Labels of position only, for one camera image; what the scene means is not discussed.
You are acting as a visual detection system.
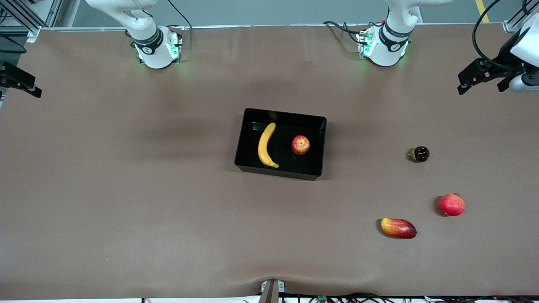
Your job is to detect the red yellow mango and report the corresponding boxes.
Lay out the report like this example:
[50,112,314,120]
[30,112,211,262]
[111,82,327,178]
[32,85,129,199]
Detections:
[381,218,417,239]

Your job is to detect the brown table mat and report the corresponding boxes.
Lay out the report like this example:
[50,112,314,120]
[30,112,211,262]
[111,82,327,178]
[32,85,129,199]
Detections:
[0,24,539,300]

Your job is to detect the aluminium frame post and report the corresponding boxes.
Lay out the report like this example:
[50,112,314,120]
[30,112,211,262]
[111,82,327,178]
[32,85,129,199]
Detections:
[0,0,64,43]
[503,8,539,33]

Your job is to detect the small red yellow apple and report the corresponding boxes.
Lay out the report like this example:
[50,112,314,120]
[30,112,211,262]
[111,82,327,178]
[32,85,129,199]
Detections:
[291,135,310,156]

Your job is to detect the black base cables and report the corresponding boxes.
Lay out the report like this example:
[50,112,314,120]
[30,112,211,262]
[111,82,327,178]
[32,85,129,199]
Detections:
[323,20,363,45]

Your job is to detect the dark purple mangosteen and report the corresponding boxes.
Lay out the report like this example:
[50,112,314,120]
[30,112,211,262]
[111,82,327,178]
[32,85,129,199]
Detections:
[407,146,430,163]

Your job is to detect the metal camera bracket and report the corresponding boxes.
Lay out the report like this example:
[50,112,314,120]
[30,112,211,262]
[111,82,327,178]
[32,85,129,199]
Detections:
[260,279,286,303]

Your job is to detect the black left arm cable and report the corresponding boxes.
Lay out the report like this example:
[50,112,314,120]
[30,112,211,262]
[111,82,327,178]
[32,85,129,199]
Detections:
[472,0,532,70]

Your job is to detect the black plastic box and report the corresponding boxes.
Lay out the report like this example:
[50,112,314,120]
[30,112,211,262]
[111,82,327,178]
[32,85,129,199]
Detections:
[234,108,327,181]

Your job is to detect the yellow banana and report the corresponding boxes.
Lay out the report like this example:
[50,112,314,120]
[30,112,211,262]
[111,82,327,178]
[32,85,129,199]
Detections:
[258,122,280,169]

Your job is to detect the red pomegranate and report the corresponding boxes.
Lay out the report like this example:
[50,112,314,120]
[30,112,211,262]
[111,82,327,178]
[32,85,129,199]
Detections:
[438,193,466,217]

